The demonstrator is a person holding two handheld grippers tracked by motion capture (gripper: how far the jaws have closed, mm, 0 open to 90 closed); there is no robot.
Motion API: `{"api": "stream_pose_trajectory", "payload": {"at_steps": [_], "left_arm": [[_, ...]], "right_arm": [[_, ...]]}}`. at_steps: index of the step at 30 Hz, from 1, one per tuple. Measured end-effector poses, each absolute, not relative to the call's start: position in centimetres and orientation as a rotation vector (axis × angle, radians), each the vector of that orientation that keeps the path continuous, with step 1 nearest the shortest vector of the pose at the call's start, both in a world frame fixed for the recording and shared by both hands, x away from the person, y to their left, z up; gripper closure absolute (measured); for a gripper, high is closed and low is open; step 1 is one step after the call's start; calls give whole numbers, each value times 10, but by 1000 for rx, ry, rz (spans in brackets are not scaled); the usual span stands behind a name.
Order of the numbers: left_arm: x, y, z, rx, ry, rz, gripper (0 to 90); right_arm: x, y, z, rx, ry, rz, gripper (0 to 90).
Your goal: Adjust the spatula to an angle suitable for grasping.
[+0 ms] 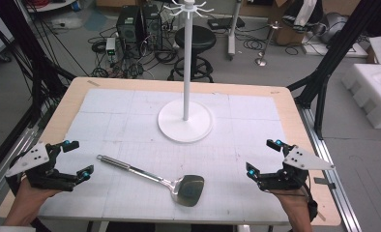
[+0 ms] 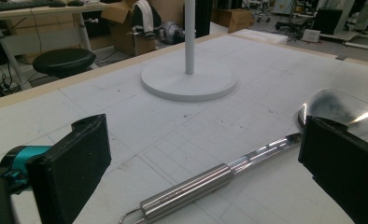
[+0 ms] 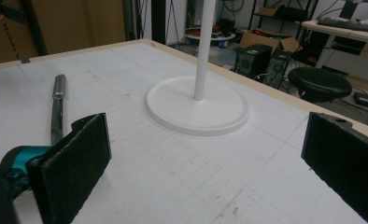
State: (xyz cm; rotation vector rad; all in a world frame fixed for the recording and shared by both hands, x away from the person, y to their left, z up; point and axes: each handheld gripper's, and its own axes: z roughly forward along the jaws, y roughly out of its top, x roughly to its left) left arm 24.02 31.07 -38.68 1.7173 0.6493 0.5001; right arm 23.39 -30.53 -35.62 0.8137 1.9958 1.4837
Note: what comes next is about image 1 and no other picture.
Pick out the black metal frame stand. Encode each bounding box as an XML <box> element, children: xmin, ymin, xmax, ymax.
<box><xmin>287</xmin><ymin>0</ymin><xmax>381</xmax><ymax>140</ymax></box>

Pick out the black cable coil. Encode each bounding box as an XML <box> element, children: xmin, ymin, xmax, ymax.
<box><xmin>242</xmin><ymin>37</ymin><xmax>265</xmax><ymax>51</ymax></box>

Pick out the white grid mat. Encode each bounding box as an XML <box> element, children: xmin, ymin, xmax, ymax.
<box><xmin>38</xmin><ymin>88</ymin><xmax>291</xmax><ymax>226</ymax></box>

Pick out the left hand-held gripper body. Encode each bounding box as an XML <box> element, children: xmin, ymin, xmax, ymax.
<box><xmin>4</xmin><ymin>141</ymin><xmax>77</xmax><ymax>193</ymax></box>

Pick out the aluminium rail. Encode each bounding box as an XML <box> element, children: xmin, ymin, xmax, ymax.
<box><xmin>297</xmin><ymin>105</ymin><xmax>363</xmax><ymax>232</ymax></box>
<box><xmin>0</xmin><ymin>125</ymin><xmax>41</xmax><ymax>212</ymax></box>

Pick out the small silver device box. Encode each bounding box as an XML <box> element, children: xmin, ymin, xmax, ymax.
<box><xmin>104</xmin><ymin>37</ymin><xmax>117</xmax><ymax>64</ymax></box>

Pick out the striped dark and white cloth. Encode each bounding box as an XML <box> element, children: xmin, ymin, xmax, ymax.
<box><xmin>281</xmin><ymin>0</ymin><xmax>324</xmax><ymax>34</ymax></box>

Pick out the silver pole with round base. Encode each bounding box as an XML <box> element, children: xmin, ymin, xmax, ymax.
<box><xmin>254</xmin><ymin>21</ymin><xmax>283</xmax><ymax>68</ymax></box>

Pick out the cardboard box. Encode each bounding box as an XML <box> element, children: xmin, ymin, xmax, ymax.
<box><xmin>271</xmin><ymin>0</ymin><xmax>309</xmax><ymax>46</ymax></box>

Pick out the person's left hand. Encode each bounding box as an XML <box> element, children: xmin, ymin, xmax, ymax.
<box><xmin>14</xmin><ymin>179</ymin><xmax>63</xmax><ymax>220</ymax></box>

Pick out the steel spatula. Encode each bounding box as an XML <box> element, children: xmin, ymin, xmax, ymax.
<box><xmin>96</xmin><ymin>154</ymin><xmax>206</xmax><ymax>208</ymax></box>

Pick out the black computer tower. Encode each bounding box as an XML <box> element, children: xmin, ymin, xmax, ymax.
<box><xmin>116</xmin><ymin>5</ymin><xmax>145</xmax><ymax>50</ymax></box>
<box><xmin>142</xmin><ymin>3</ymin><xmax>163</xmax><ymax>51</ymax></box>

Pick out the black flat device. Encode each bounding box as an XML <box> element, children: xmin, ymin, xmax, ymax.
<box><xmin>207</xmin><ymin>15</ymin><xmax>247</xmax><ymax>31</ymax></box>

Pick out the black wrist strap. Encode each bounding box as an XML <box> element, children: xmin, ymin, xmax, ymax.
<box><xmin>307</xmin><ymin>198</ymin><xmax>319</xmax><ymax>224</ymax></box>

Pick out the white hook stand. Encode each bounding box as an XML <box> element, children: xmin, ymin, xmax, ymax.
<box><xmin>157</xmin><ymin>0</ymin><xmax>215</xmax><ymax>144</ymax></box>

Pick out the black metal frame with cables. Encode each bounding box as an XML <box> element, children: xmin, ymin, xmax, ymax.
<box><xmin>0</xmin><ymin>0</ymin><xmax>77</xmax><ymax>183</ymax></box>

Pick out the white flat board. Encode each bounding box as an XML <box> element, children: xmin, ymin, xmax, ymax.
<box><xmin>302</xmin><ymin>32</ymin><xmax>369</xmax><ymax>59</ymax></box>

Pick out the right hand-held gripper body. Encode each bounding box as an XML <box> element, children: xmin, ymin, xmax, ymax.
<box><xmin>255</xmin><ymin>144</ymin><xmax>336</xmax><ymax>192</ymax></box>

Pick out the person's right hand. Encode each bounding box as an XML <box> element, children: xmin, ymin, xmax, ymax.
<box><xmin>270</xmin><ymin>189</ymin><xmax>311</xmax><ymax>222</ymax></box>

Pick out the white foam packing tray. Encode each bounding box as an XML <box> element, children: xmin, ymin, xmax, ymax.
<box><xmin>340</xmin><ymin>63</ymin><xmax>381</xmax><ymax>131</ymax></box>

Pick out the white stand leg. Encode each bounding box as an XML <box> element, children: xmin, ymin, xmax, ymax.
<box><xmin>227</xmin><ymin>0</ymin><xmax>245</xmax><ymax>61</ymax></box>

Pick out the grey rounded appliance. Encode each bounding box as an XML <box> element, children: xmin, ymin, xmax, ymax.
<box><xmin>319</xmin><ymin>12</ymin><xmax>350</xmax><ymax>44</ymax></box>

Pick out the black round stool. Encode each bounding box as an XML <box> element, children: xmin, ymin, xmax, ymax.
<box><xmin>166</xmin><ymin>24</ymin><xmax>219</xmax><ymax>83</ymax></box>

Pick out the black floor cable bundle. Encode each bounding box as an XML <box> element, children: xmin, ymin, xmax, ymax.
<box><xmin>87</xmin><ymin>26</ymin><xmax>181</xmax><ymax>80</ymax></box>

